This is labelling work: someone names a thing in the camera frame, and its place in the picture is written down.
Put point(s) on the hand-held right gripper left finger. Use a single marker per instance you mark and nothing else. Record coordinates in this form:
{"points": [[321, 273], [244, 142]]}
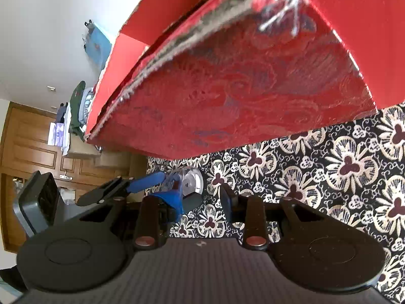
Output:
{"points": [[171, 205]]}

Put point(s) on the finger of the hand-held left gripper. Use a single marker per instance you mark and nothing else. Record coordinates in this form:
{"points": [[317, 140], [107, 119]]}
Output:
{"points": [[142, 182]]}

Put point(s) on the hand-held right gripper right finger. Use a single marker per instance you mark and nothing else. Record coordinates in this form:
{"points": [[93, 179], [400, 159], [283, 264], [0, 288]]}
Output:
{"points": [[228, 204]]}

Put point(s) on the round silver lid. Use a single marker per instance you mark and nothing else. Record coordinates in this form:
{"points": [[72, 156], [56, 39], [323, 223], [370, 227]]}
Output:
{"points": [[193, 182]]}

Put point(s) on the red cardboard box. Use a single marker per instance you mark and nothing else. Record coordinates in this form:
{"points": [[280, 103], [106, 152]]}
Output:
{"points": [[253, 85]]}

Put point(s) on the wooden cabinet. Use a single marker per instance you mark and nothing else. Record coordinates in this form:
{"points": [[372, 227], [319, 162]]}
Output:
{"points": [[28, 147]]}

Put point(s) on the tan cardboard box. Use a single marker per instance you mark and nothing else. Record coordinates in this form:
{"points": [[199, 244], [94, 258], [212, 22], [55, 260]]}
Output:
{"points": [[82, 150]]}

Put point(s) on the purple and white bag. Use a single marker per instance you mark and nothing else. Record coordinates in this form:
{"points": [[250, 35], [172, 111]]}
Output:
{"points": [[56, 133]]}

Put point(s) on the pile of clothes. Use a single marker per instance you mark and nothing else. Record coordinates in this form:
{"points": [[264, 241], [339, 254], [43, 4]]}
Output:
{"points": [[77, 107]]}

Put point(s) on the floral patterned blanket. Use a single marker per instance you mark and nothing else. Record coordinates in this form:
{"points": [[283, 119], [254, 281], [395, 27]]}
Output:
{"points": [[348, 164]]}

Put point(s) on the light blue box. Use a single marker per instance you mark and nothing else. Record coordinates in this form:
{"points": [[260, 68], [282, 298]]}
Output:
{"points": [[95, 42]]}

